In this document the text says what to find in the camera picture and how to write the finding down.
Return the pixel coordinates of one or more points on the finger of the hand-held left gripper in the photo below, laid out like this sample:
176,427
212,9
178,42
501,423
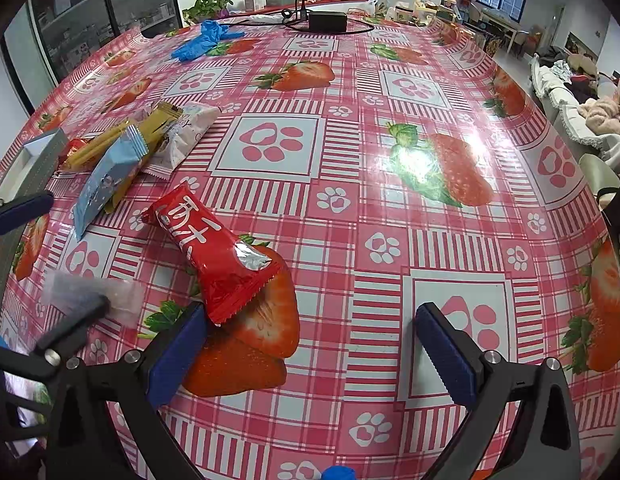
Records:
77,317
22,211

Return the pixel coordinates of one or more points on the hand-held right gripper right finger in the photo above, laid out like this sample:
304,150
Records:
447,350

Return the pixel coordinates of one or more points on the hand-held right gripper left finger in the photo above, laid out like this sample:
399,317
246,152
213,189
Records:
174,360

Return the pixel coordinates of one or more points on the grey storage box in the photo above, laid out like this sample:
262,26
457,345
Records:
39,160

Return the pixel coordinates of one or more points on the small red snack packet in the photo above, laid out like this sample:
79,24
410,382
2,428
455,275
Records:
78,149

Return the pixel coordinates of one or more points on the light blue snack packet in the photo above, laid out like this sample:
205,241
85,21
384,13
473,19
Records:
107,180

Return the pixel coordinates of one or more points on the yellow snack packet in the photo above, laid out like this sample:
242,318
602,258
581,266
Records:
102,142
162,122

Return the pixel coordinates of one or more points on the large red snack packet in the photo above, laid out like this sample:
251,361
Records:
214,255

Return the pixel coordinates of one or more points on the pink strawberry checked tablecloth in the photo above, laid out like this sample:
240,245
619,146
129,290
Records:
340,210

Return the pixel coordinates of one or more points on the glass door cabinet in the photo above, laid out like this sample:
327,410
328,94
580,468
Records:
104,10

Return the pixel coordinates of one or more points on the beige chair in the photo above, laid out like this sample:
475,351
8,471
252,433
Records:
597,175

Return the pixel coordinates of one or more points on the blue rubber glove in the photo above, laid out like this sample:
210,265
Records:
217,31
192,50

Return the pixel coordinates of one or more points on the potted green plant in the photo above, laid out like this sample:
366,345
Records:
204,9

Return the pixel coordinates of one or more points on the sofa with clothes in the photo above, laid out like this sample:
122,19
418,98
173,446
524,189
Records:
580,105

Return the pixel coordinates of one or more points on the open white carton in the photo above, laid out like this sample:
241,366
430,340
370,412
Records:
251,0

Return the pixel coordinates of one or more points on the white side table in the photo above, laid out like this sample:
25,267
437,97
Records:
500,26

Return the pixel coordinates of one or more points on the flat grey box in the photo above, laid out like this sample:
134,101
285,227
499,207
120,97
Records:
282,1

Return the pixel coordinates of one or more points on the white plastic bottle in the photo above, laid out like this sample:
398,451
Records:
371,0

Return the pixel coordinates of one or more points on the framed wall picture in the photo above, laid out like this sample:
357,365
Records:
581,42

